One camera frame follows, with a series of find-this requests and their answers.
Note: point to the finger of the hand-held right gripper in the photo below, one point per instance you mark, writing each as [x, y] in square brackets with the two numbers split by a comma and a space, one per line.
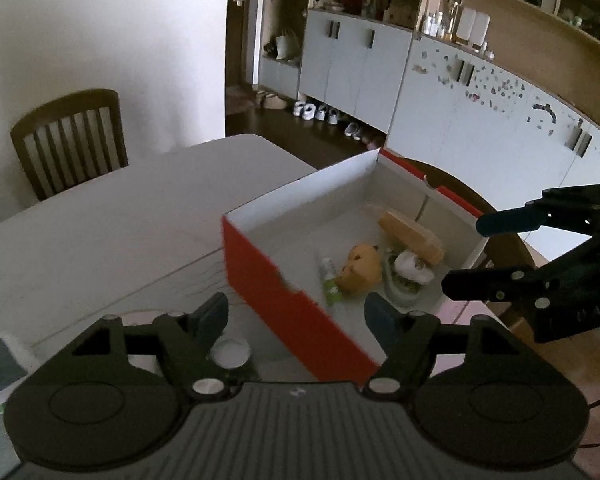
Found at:
[505, 222]
[480, 285]

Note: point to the yellow plush toy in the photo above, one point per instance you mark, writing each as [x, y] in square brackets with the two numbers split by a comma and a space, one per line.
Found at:
[361, 270]

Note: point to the grey correction tape dispenser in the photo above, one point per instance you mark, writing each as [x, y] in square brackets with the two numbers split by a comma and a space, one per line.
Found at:
[397, 294]

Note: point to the grey white tissue pack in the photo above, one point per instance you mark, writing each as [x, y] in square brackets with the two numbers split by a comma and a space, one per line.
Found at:
[5, 365]

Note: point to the white tooth plush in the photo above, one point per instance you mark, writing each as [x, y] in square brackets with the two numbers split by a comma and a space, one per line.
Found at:
[414, 266]

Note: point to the brown door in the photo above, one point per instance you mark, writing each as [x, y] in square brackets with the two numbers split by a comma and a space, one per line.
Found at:
[240, 50]

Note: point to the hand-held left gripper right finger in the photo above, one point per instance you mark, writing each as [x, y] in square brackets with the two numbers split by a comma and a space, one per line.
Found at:
[380, 317]

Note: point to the grey wall cabinet unit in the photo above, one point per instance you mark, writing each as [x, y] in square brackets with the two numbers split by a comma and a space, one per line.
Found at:
[480, 125]

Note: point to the small round white tin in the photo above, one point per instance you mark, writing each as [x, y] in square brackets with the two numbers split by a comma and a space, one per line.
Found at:
[231, 352]

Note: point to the grey bag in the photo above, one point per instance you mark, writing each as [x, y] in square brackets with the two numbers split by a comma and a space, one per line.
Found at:
[286, 46]

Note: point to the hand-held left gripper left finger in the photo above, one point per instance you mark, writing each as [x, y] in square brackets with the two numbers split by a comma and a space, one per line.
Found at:
[213, 317]

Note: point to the row of shoes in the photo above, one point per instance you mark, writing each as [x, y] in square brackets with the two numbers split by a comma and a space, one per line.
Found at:
[315, 112]

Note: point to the red cardboard box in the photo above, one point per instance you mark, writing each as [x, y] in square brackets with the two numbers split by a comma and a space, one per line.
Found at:
[260, 270]

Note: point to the tan block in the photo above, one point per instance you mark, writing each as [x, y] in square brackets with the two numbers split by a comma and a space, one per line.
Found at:
[412, 235]

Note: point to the row of glass jars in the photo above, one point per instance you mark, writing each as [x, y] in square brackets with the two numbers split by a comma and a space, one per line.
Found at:
[472, 25]

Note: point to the wooden slat-back chair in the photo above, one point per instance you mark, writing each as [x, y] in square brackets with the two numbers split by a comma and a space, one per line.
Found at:
[70, 105]

